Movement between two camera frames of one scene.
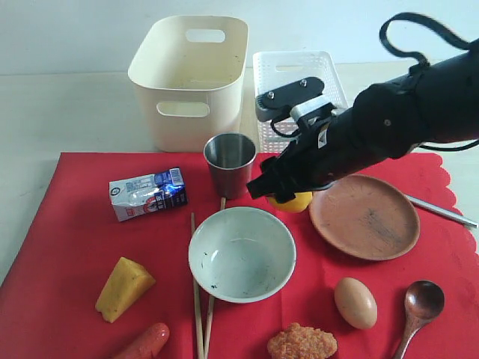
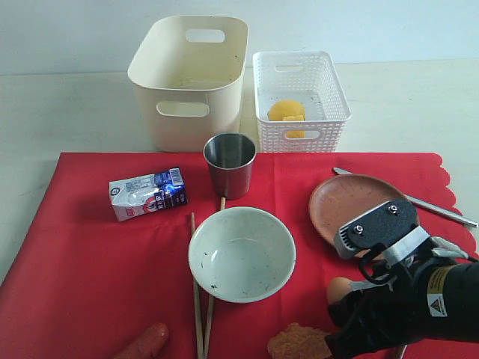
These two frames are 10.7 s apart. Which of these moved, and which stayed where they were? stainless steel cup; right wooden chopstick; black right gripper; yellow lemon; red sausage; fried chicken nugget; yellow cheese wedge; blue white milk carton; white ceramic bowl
Moved: black right gripper; yellow lemon; yellow cheese wedge
Stayed: red sausage; fried chicken nugget; stainless steel cup; blue white milk carton; white ceramic bowl; right wooden chopstick
